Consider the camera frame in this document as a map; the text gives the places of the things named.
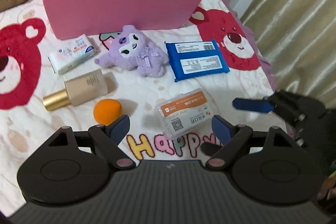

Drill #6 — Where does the orange makeup sponge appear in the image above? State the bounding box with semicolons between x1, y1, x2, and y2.
93;99;122;126

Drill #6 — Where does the orange dental floss box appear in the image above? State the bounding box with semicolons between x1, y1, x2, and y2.
157;89;214;140

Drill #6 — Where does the beige gold foundation bottle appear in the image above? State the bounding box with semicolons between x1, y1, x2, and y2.
43;69;108;111

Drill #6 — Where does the blue wet wipes pack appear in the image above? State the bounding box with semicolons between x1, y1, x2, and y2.
165;40;230;82

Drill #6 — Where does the purple plush toy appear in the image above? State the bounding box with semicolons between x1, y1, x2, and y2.
94;25;169;78

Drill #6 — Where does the white tissue pack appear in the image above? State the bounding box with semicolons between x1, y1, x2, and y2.
49;34;96;75

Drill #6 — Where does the beige curtain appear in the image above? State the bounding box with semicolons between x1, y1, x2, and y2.
242;0;335;107

